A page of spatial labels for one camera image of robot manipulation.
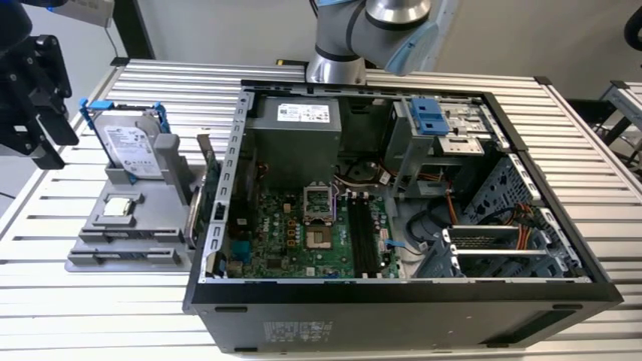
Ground black looped cable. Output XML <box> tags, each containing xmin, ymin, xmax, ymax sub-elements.
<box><xmin>404</xmin><ymin>208</ymin><xmax>448</xmax><ymax>247</ymax></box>

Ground grey plastic parts rack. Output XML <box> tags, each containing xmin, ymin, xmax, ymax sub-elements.
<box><xmin>63</xmin><ymin>133</ymin><xmax>212</xmax><ymax>274</ymax></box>

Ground green Dell motherboard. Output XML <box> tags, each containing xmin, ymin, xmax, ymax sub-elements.
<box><xmin>224</xmin><ymin>186</ymin><xmax>402</xmax><ymax>280</ymax></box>

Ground CPU socket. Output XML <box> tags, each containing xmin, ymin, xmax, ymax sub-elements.
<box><xmin>304</xmin><ymin>223</ymin><xmax>335</xmax><ymax>250</ymax></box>

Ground black RAM slot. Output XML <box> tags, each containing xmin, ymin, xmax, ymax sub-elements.
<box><xmin>348</xmin><ymin>191</ymin><xmax>366</xmax><ymax>280</ymax></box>
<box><xmin>354</xmin><ymin>191</ymin><xmax>372</xmax><ymax>280</ymax></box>
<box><xmin>366</xmin><ymin>191</ymin><xmax>386</xmax><ymax>280</ymax></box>
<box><xmin>359</xmin><ymin>191</ymin><xmax>378</xmax><ymax>280</ymax></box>

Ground black open PC case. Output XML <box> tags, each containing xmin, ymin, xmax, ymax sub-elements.
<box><xmin>180</xmin><ymin>77</ymin><xmax>624</xmax><ymax>354</ymax></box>

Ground blue plastic drive carrier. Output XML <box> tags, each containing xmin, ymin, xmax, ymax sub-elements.
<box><xmin>408</xmin><ymin>97</ymin><xmax>451</xmax><ymax>137</ymax></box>

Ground power supply wire bundle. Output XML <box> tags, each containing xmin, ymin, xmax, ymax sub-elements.
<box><xmin>333</xmin><ymin>159</ymin><xmax>398</xmax><ymax>189</ymax></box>

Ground black upright post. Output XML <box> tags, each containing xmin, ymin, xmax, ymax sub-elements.
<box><xmin>111</xmin><ymin>0</ymin><xmax>156</xmax><ymax>61</ymax></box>

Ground red yellow orange wires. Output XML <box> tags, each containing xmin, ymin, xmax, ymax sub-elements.
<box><xmin>515</xmin><ymin>205</ymin><xmax>542</xmax><ymax>252</ymax></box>

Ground black case fan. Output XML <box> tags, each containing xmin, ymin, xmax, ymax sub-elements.
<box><xmin>235</xmin><ymin>147</ymin><xmax>260</xmax><ymax>211</ymax></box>

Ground orange yellow wire bundle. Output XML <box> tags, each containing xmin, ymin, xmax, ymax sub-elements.
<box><xmin>443</xmin><ymin>190</ymin><xmax>458</xmax><ymax>227</ymax></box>

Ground silver CPU chip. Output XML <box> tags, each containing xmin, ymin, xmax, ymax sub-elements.
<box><xmin>103</xmin><ymin>197</ymin><xmax>135</xmax><ymax>217</ymax></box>

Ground black curved hose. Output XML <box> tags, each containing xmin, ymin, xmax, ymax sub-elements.
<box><xmin>620</xmin><ymin>7</ymin><xmax>642</xmax><ymax>52</ymax></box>

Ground grey power supply unit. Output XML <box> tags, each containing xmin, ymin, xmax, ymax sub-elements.
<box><xmin>244</xmin><ymin>96</ymin><xmax>343</xmax><ymax>189</ymax></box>

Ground RAM memory stick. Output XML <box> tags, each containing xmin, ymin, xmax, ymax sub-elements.
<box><xmin>99</xmin><ymin>231</ymin><xmax>159</xmax><ymax>241</ymax></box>
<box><xmin>89</xmin><ymin>252</ymin><xmax>155</xmax><ymax>261</ymax></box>

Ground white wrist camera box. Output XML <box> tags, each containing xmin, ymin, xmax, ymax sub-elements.
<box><xmin>49</xmin><ymin>0</ymin><xmax>112</xmax><ymax>28</ymax></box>

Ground aluminium side table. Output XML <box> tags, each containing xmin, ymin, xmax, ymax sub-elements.
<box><xmin>594</xmin><ymin>80</ymin><xmax>642</xmax><ymax>168</ymax></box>

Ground thin wire locking lever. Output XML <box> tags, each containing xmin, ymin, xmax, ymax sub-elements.
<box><xmin>328</xmin><ymin>187</ymin><xmax>351</xmax><ymax>225</ymax></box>

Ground hard disk in blue carrier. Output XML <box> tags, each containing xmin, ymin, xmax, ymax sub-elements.
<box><xmin>79</xmin><ymin>98</ymin><xmax>172</xmax><ymax>185</ymax></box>

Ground metal socket cover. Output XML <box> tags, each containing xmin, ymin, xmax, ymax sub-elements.
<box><xmin>303</xmin><ymin>183</ymin><xmax>336</xmax><ymax>223</ymax></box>

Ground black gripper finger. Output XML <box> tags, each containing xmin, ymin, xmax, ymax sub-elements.
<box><xmin>0</xmin><ymin>108</ymin><xmax>67</xmax><ymax>170</ymax></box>
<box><xmin>12</xmin><ymin>35</ymin><xmax>80</xmax><ymax>147</ymax></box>

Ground green graphics card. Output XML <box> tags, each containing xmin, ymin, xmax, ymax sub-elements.
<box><xmin>184</xmin><ymin>133</ymin><xmax>223</xmax><ymax>250</ymax></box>

